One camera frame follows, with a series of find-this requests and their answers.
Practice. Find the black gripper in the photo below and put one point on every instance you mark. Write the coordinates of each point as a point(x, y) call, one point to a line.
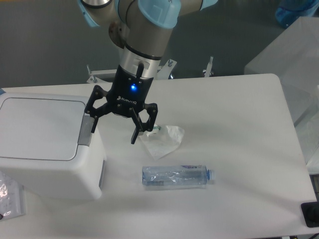
point(129, 97)

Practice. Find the white plastic trash can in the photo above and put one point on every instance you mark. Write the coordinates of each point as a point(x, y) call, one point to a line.
point(47, 145)

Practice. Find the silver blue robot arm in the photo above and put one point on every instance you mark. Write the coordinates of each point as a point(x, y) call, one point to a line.
point(150, 24)

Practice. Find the crumpled white plastic wrapper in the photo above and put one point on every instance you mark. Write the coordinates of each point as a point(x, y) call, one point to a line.
point(162, 140)

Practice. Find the clear plastic water bottle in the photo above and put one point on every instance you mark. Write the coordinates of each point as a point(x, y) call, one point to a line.
point(180, 175)

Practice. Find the clear plastic bag packet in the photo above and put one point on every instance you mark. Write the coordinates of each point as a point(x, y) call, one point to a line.
point(12, 202)

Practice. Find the translucent plastic storage box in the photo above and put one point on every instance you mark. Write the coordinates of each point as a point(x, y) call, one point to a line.
point(294, 57)

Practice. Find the blue plastic bag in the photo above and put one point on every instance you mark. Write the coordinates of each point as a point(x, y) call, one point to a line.
point(288, 11)

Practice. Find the black device at edge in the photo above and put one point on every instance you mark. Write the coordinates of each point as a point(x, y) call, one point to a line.
point(310, 212)

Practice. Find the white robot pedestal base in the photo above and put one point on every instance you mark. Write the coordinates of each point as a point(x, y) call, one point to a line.
point(163, 72)

